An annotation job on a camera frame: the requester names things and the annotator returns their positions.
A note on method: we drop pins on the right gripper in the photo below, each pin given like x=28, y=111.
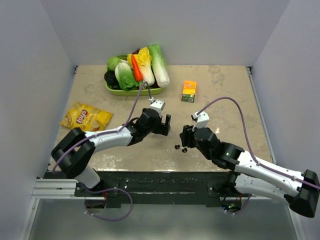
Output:
x=186, y=136

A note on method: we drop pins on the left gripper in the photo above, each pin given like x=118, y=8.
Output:
x=163, y=129

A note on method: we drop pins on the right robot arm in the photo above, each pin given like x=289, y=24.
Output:
x=254, y=176

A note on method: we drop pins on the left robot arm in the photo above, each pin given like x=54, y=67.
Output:
x=73, y=153

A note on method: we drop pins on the green plastic tray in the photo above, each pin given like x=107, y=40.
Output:
x=131, y=93

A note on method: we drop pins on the orange juice box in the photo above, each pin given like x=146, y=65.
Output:
x=189, y=91

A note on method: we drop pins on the orange carrot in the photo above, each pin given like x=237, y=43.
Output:
x=137, y=73

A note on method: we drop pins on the napa cabbage right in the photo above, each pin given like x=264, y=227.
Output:
x=159, y=66

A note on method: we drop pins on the green white bok choy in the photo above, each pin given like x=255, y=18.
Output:
x=125, y=77

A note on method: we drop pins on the yellow leaf cabbage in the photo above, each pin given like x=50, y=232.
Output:
x=144, y=62

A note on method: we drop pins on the yellow chips bag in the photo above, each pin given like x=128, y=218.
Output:
x=85, y=117

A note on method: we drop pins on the black toy vegetable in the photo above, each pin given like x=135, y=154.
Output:
x=110, y=77

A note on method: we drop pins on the round green vegetable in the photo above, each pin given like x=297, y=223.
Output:
x=113, y=62

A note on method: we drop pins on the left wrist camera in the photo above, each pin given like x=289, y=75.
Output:
x=157, y=105

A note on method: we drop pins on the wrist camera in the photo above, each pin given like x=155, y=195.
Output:
x=201, y=120
x=157, y=105

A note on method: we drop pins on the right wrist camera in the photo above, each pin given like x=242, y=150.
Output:
x=201, y=120

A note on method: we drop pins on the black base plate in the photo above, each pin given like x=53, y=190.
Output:
x=163, y=188

